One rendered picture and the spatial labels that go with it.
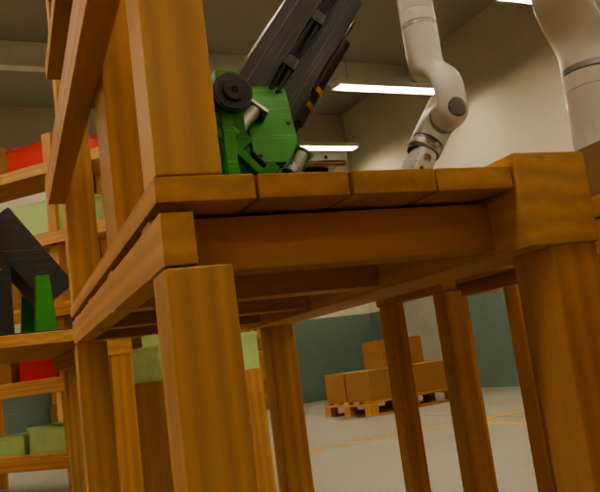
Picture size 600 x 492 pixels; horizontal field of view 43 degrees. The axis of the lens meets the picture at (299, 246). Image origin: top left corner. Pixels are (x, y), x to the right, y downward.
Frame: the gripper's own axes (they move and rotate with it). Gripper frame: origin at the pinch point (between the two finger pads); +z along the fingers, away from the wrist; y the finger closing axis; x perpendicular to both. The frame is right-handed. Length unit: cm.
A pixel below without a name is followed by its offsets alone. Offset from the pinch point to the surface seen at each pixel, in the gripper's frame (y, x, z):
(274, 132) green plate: 1.8, 33.9, 0.5
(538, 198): -61, 1, 17
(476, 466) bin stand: -6, -40, 46
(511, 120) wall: 553, -274, -455
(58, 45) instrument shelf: 36, 89, -3
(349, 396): 572, -237, -73
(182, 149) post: -61, 51, 41
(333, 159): 13.6, 16.1, -7.8
